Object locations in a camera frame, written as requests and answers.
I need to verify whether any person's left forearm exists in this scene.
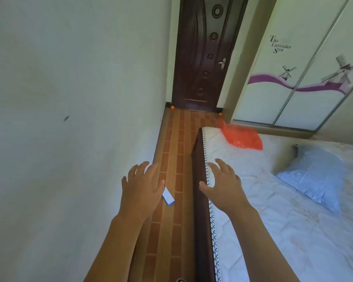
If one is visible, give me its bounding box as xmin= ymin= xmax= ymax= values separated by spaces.
xmin=84 ymin=211 xmax=152 ymax=282

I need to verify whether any white sliding door wardrobe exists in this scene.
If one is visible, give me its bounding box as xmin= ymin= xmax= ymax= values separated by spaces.
xmin=222 ymin=0 xmax=353 ymax=144

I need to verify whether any dark brown wooden door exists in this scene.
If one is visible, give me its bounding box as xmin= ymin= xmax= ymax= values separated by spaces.
xmin=171 ymin=0 xmax=250 ymax=112

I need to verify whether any person's right hand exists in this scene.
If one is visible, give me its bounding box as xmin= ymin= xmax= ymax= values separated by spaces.
xmin=198 ymin=158 xmax=251 ymax=217

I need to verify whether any dark brown bed frame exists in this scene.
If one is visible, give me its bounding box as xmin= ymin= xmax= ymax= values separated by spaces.
xmin=191 ymin=127 xmax=217 ymax=282

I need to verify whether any person's left hand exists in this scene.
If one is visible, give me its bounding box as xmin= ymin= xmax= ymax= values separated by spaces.
xmin=121 ymin=161 xmax=166 ymax=222

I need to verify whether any person's right forearm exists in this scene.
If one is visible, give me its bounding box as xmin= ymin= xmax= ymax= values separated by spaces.
xmin=228 ymin=204 xmax=300 ymax=282

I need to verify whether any red plastic bag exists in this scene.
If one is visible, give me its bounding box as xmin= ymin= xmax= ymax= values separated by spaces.
xmin=217 ymin=119 xmax=264 ymax=151

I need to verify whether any small white blue box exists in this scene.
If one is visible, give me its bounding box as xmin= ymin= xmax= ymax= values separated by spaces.
xmin=162 ymin=187 xmax=176 ymax=206

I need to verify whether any white quilted mattress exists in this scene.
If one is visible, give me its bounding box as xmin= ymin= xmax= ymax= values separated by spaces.
xmin=201 ymin=127 xmax=353 ymax=282

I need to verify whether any blue checked pillow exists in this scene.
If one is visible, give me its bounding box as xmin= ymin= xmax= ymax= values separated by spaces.
xmin=275 ymin=143 xmax=349 ymax=213

